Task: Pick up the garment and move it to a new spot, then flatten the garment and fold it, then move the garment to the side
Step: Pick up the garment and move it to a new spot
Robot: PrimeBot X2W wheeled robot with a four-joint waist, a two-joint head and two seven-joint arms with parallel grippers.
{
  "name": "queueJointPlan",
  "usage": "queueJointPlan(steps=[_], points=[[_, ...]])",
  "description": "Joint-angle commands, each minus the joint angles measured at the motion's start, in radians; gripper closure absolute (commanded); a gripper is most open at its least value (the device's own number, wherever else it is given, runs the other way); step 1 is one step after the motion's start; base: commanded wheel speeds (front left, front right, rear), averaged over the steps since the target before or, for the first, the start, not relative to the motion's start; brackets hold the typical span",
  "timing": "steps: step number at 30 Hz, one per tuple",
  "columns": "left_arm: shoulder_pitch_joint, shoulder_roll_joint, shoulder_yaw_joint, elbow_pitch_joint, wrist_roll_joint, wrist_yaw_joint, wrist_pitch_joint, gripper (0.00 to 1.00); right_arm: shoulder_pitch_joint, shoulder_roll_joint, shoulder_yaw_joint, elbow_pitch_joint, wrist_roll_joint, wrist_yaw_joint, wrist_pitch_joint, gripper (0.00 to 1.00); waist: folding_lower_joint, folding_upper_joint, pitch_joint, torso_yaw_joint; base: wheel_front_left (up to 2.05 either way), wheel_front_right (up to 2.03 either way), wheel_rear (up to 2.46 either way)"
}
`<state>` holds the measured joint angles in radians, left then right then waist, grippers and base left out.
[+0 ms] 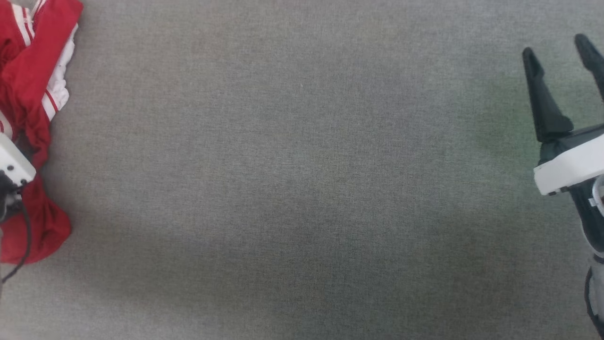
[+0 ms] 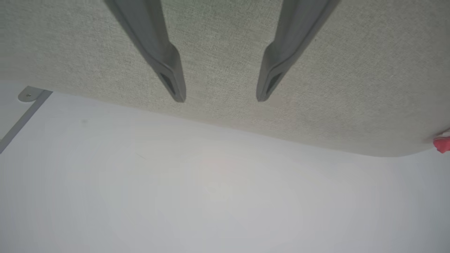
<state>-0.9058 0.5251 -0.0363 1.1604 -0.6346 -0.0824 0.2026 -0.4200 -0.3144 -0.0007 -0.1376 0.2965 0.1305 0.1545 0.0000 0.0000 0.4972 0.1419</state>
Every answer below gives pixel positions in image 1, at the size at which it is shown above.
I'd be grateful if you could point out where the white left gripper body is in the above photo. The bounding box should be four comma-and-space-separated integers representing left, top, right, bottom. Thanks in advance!
0, 132, 36, 188

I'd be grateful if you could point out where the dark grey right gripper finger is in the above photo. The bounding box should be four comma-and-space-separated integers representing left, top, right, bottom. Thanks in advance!
522, 47, 574, 144
574, 34, 604, 102

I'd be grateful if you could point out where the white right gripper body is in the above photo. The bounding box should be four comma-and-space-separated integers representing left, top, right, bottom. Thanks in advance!
533, 124, 604, 258

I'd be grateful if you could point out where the red Bulls basketball jersey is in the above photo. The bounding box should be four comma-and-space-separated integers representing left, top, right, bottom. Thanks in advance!
0, 0, 84, 264

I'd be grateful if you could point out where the grey fabric sofa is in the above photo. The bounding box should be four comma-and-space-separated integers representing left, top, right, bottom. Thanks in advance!
0, 0, 604, 340

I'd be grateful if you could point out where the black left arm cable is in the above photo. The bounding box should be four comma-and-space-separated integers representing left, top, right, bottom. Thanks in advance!
0, 201, 33, 285

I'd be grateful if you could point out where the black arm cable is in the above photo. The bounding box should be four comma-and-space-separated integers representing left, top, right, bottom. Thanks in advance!
0, 201, 33, 285
584, 267, 604, 339

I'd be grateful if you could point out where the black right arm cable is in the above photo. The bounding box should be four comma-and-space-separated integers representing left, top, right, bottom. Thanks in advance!
584, 267, 604, 339

